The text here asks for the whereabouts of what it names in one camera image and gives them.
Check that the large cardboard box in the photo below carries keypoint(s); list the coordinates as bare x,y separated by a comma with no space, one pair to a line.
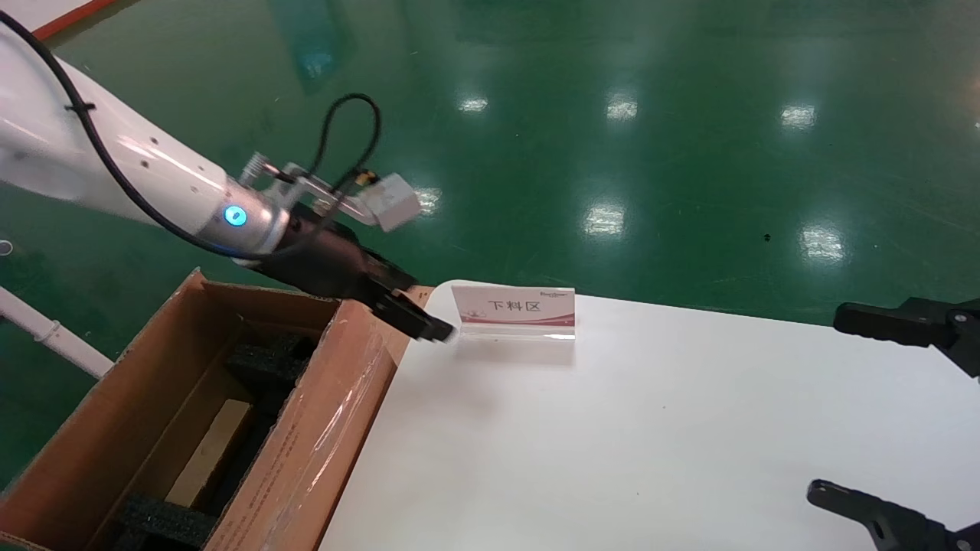
329,428

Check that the white red table sign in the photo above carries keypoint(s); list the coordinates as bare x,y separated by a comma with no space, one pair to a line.
513,306

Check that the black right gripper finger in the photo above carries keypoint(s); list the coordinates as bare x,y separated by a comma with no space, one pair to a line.
919,325
896,528

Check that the silver camera mount bracket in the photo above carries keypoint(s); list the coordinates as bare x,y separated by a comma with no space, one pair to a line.
306,184

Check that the black foam insert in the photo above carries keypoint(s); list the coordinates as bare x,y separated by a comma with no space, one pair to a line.
272,360
164,526

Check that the white plastic pipe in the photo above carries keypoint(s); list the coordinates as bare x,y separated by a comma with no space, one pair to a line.
69,346

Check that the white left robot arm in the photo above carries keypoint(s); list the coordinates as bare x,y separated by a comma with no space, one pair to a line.
115,168

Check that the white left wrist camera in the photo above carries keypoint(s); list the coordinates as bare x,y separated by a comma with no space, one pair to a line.
392,200

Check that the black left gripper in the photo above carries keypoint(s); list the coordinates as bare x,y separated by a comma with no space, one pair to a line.
321,260

